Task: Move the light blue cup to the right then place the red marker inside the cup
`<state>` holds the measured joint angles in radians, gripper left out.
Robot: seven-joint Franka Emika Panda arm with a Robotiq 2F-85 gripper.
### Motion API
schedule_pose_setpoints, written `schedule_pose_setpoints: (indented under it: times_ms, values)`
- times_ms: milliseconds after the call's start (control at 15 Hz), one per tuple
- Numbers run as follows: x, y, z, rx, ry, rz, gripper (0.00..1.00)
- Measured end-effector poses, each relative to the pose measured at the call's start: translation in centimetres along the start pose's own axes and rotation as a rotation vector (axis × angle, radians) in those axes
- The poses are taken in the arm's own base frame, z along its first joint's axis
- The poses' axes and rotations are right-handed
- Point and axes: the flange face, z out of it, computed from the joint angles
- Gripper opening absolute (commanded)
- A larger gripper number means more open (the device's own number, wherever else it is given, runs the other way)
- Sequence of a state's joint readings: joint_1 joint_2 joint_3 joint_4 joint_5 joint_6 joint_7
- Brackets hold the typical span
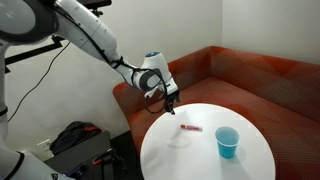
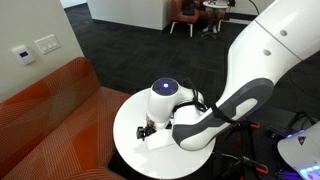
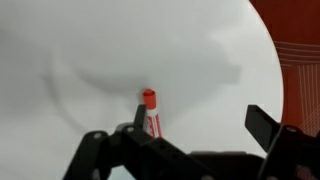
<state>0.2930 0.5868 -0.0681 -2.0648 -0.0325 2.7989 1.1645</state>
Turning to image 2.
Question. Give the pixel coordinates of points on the orange patterned sofa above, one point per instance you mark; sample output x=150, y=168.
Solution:
x=50, y=126

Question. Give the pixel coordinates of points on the white light switch plate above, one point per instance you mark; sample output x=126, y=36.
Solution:
x=47, y=44

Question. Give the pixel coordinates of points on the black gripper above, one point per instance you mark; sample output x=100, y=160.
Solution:
x=150, y=126

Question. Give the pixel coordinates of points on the seated person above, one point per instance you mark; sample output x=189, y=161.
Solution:
x=211, y=15

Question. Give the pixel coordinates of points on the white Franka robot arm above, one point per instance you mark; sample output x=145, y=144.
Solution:
x=266, y=60

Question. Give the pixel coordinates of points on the orange chair with white legs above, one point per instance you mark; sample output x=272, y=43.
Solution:
x=185, y=16

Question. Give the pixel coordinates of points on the small round white table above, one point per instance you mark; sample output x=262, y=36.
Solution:
x=215, y=5

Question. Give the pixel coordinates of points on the white counter block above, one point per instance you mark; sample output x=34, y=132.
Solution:
x=133, y=11

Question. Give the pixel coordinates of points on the white wall outlets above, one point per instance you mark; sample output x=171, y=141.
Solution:
x=23, y=55

